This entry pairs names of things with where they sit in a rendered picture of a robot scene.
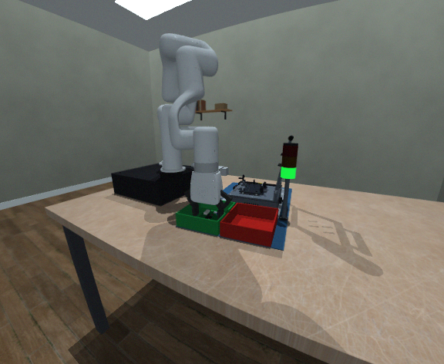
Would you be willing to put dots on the red open-top bin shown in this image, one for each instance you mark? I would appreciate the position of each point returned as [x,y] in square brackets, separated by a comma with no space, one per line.
[243,220]

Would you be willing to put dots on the green circuit board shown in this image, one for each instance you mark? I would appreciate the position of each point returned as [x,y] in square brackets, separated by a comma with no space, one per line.
[209,215]

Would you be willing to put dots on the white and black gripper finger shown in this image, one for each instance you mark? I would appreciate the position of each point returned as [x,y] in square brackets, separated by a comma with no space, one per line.
[222,205]
[194,205]

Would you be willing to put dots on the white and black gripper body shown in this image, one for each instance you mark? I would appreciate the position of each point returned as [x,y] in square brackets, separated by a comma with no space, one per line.
[205,187]

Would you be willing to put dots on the green bin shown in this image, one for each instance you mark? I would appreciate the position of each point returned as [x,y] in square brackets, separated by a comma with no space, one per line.
[185,218]

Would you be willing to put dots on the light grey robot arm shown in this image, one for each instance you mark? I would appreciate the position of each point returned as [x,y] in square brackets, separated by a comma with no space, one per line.
[183,85]

